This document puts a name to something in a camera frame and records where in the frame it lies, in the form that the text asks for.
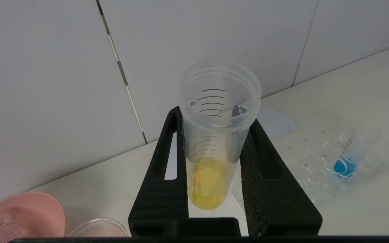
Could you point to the test tube with blue pigment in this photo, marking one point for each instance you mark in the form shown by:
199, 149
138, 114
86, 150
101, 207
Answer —
344, 167

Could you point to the clear glass beaker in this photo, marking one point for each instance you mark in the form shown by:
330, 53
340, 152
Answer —
96, 227

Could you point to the test tube with red pigment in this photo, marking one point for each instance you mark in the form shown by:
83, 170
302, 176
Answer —
3, 229

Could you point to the pink plastic bowl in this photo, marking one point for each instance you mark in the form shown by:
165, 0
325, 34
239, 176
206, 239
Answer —
35, 212

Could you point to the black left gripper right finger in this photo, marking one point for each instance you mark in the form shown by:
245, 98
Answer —
282, 209

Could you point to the white paper sheet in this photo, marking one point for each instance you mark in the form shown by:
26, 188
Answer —
275, 121

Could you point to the test tube with yellow pigment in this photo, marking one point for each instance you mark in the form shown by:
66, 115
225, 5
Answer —
214, 135

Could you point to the clear acrylic test tube rack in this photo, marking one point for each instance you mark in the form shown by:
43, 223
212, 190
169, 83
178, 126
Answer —
316, 168

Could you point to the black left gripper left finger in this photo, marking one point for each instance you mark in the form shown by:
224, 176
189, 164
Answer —
160, 202

